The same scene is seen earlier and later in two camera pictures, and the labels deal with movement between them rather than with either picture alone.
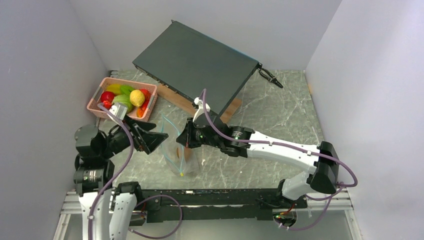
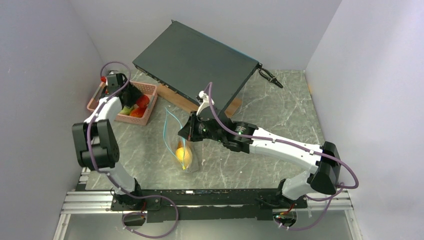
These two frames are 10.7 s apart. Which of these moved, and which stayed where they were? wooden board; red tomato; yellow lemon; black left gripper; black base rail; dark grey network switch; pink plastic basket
Moved: red tomato; black left gripper; yellow lemon
Stayed: black base rail; wooden board; dark grey network switch; pink plastic basket
